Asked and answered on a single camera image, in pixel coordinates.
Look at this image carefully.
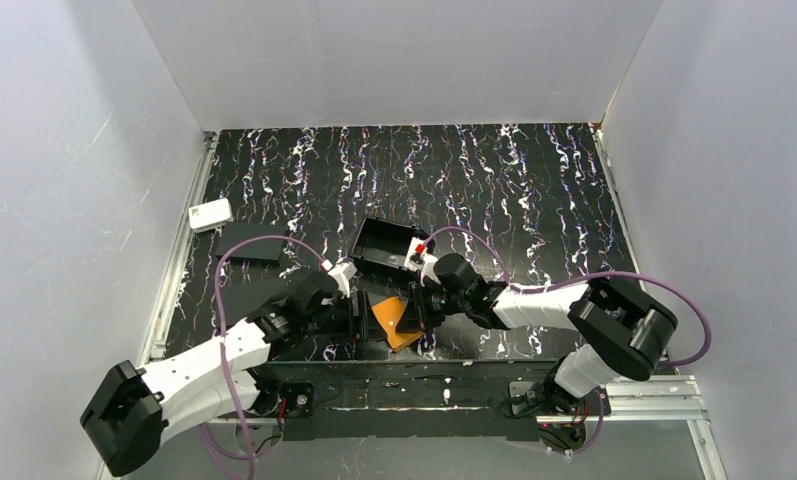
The orange leather card holder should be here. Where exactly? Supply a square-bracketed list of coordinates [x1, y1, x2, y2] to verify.
[372, 297, 424, 352]

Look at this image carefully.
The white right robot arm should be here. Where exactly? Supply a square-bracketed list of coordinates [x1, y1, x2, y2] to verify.
[400, 247, 678, 404]

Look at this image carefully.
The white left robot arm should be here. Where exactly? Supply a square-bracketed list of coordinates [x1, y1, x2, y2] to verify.
[79, 271, 371, 477]

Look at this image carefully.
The black card box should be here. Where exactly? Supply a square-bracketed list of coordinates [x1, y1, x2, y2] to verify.
[348, 216, 430, 275]

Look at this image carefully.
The black box lid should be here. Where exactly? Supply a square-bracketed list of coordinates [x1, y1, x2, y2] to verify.
[213, 222, 289, 266]

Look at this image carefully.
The small white box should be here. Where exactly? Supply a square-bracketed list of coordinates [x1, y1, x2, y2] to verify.
[187, 198, 233, 233]

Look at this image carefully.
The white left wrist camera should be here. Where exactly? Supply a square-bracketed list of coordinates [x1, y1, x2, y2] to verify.
[320, 259, 357, 297]

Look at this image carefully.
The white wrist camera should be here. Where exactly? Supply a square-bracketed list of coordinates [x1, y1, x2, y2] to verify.
[320, 259, 357, 297]
[417, 244, 440, 285]

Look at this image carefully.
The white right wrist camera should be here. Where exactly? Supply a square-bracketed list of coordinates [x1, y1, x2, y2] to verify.
[417, 244, 440, 285]

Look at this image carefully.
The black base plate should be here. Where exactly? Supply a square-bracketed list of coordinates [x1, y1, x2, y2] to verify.
[215, 360, 611, 443]

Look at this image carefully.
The aluminium frame rail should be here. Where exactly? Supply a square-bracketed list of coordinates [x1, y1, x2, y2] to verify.
[96, 132, 219, 480]

